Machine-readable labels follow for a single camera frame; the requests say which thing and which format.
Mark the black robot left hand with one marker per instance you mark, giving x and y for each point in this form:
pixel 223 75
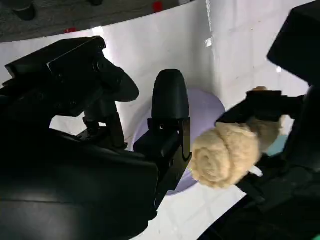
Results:
pixel 295 160

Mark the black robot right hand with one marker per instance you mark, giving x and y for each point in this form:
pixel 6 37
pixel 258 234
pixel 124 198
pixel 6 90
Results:
pixel 62 162

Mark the beige towel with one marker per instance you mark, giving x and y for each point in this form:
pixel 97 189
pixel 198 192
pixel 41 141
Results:
pixel 225 155

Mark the lilac plate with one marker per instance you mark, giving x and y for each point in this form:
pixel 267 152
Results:
pixel 212 107

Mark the red tape marker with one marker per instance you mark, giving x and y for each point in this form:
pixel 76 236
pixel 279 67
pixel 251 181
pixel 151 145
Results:
pixel 157 6
pixel 69 30

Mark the black furniture foot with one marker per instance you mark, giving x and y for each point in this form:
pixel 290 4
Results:
pixel 25 8

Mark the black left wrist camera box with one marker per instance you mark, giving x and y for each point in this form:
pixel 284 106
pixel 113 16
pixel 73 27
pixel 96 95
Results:
pixel 297 37

